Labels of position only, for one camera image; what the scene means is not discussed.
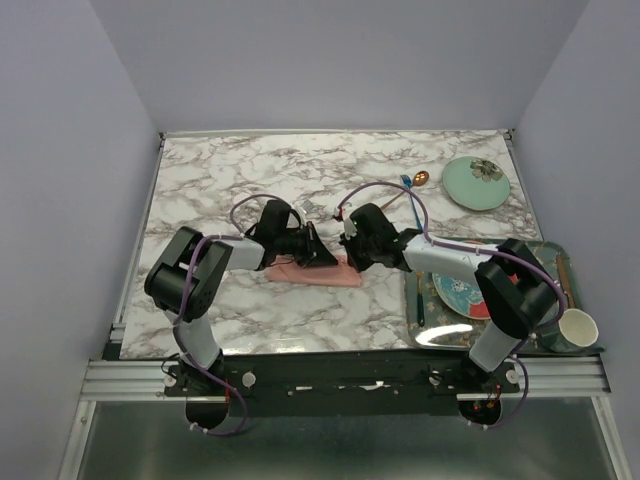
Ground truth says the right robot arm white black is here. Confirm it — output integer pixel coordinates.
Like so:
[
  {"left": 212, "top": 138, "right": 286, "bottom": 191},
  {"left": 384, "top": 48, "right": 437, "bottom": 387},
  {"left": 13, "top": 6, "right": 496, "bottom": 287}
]
[{"left": 340, "top": 203, "right": 566, "bottom": 392}]

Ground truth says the white paper cup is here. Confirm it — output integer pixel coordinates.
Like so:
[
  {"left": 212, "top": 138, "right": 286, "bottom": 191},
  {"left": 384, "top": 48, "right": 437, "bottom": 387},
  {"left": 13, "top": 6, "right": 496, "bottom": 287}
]
[{"left": 556, "top": 308, "right": 599, "bottom": 352}]

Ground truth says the blue handled utensil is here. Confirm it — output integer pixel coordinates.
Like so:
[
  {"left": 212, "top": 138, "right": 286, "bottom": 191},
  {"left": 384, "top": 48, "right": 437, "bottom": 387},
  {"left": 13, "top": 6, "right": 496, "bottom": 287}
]
[{"left": 400, "top": 174, "right": 423, "bottom": 230}]

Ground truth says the aluminium frame rail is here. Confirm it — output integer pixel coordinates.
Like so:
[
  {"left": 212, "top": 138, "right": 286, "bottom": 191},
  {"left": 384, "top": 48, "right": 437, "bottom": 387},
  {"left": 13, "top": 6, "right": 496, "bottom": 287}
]
[{"left": 80, "top": 356, "right": 611, "bottom": 402}]

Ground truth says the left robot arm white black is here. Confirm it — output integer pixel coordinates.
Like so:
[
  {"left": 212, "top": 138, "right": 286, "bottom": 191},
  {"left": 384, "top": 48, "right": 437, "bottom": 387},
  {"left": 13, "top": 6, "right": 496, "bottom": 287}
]
[{"left": 144, "top": 194, "right": 339, "bottom": 395}]

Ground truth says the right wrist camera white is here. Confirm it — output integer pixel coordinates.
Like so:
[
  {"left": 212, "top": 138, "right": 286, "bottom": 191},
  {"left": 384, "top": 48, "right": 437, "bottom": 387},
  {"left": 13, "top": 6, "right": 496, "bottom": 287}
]
[{"left": 333, "top": 206, "right": 357, "bottom": 239}]

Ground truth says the gold fork green handle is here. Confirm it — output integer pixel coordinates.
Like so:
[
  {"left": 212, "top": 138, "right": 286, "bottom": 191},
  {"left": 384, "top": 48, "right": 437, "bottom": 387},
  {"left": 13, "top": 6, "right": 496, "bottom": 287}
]
[{"left": 416, "top": 271, "right": 425, "bottom": 327}]

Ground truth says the green floral serving tray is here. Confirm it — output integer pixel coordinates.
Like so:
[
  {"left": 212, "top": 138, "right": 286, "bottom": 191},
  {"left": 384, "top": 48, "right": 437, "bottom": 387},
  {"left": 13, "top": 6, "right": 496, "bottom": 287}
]
[{"left": 403, "top": 240, "right": 582, "bottom": 350}]

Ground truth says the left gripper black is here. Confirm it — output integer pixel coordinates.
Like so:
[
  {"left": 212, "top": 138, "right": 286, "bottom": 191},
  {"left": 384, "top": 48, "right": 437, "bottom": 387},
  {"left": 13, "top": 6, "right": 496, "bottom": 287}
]
[{"left": 274, "top": 220, "right": 338, "bottom": 268}]

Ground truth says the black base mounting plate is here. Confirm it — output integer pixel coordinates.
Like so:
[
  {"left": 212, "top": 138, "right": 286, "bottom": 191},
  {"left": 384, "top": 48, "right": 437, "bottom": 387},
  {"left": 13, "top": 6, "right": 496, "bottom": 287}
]
[{"left": 164, "top": 349, "right": 520, "bottom": 418}]

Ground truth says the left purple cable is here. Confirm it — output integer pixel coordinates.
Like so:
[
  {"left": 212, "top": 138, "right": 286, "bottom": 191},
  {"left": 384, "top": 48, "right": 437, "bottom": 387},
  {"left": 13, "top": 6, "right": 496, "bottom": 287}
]
[{"left": 172, "top": 193, "right": 281, "bottom": 436}]

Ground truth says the pink cloth napkin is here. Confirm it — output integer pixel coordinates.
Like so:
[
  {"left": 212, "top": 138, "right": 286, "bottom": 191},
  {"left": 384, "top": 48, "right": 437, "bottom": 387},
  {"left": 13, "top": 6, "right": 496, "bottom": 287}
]
[{"left": 265, "top": 255, "right": 363, "bottom": 288}]

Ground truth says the wooden handled knife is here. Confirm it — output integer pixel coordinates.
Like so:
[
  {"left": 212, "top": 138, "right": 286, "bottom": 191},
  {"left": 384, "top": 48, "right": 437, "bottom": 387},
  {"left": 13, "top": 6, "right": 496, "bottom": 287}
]
[{"left": 556, "top": 253, "right": 573, "bottom": 298}]

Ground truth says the red and teal plate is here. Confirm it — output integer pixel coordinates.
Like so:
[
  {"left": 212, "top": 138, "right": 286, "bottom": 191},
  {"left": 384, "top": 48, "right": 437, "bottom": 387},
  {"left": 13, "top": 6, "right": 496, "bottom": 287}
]
[{"left": 431, "top": 273, "right": 490, "bottom": 321}]

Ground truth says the mint green floral plate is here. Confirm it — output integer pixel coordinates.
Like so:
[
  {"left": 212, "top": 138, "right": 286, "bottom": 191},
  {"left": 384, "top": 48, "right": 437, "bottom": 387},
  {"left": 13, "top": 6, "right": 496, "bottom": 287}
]
[{"left": 442, "top": 156, "right": 511, "bottom": 211}]

